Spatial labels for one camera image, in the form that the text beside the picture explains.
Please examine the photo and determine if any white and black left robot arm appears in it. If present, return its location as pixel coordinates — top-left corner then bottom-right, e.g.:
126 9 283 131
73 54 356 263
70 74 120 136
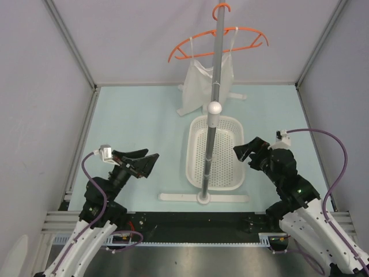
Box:
35 145 159 276

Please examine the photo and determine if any orange plastic hanger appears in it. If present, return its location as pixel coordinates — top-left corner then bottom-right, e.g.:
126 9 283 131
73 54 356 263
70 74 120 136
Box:
168 2 269 63

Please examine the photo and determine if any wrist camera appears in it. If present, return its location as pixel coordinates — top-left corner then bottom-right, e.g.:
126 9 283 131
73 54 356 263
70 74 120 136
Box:
268 130 291 149
93 144 116 165

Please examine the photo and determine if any white perforated plastic basket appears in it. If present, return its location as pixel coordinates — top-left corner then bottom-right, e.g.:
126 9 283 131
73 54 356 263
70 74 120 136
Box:
186 115 246 191

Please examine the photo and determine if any white tank top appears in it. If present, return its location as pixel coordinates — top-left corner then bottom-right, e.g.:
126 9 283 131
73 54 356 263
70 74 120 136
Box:
176 26 239 117

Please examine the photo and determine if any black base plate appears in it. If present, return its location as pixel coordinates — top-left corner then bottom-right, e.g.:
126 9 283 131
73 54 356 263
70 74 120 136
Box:
117 212 282 244

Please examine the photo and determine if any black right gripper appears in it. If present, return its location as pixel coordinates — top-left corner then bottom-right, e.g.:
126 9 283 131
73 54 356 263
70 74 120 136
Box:
232 136 281 186

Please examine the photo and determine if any grey clothes rack with white feet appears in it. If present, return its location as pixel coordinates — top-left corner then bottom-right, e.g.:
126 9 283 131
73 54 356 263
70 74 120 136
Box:
158 1 248 205

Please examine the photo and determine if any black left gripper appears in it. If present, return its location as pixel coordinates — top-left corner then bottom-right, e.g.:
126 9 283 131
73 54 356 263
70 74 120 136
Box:
107 148 159 200

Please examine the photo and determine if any white slotted cable duct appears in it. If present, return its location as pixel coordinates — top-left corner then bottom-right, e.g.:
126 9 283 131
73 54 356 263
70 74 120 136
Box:
53 232 289 248

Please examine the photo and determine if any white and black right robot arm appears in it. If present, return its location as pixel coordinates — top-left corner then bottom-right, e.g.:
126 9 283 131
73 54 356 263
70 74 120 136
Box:
234 137 368 276

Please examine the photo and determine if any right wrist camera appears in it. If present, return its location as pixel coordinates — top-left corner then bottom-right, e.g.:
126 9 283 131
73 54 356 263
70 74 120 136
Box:
268 130 291 149

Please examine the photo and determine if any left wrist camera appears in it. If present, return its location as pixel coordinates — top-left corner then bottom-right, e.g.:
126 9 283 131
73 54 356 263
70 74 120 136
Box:
93 144 116 165

